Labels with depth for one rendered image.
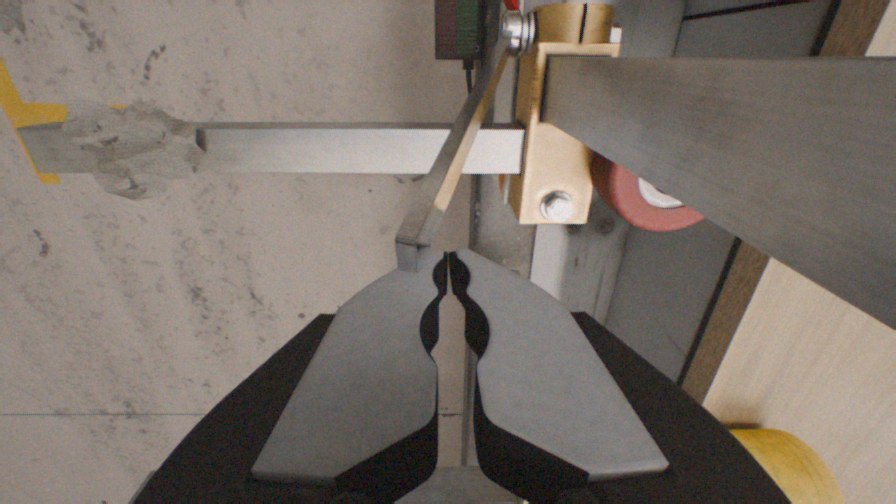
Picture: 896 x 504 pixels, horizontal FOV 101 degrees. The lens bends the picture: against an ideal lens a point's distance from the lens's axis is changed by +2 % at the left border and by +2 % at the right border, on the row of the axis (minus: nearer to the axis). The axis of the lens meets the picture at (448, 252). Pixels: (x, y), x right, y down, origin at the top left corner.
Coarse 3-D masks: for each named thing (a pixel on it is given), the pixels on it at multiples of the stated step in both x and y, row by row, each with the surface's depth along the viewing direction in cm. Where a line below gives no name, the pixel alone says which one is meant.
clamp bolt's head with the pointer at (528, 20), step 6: (504, 0) 30; (510, 0) 27; (510, 6) 27; (516, 6) 26; (528, 12) 23; (528, 18) 23; (528, 24) 23; (528, 30) 23; (522, 36) 23; (528, 36) 23; (522, 42) 23; (528, 42) 23; (522, 48) 23; (528, 48) 23; (528, 54) 23
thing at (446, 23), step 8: (440, 0) 35; (448, 0) 34; (440, 8) 35; (448, 8) 35; (440, 16) 35; (448, 16) 35; (440, 24) 35; (448, 24) 35; (440, 32) 36; (448, 32) 36; (440, 40) 36; (448, 40) 36; (440, 48) 36; (448, 48) 36
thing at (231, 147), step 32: (32, 128) 24; (224, 128) 24; (256, 128) 24; (288, 128) 24; (320, 128) 24; (352, 128) 25; (384, 128) 25; (416, 128) 25; (448, 128) 25; (480, 128) 25; (512, 128) 25; (32, 160) 25; (64, 160) 25; (224, 160) 25; (256, 160) 25; (288, 160) 25; (320, 160) 25; (352, 160) 25; (384, 160) 25; (416, 160) 25; (480, 160) 26; (512, 160) 26
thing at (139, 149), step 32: (64, 128) 24; (96, 128) 23; (128, 128) 23; (160, 128) 24; (192, 128) 24; (96, 160) 25; (128, 160) 23; (160, 160) 24; (192, 160) 25; (128, 192) 25; (160, 192) 26
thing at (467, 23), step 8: (464, 0) 35; (472, 0) 35; (464, 8) 35; (472, 8) 35; (464, 16) 35; (472, 16) 35; (464, 24) 35; (472, 24) 35; (464, 32) 36; (472, 32) 36; (464, 40) 36; (472, 40) 36; (464, 48) 36; (472, 48) 36
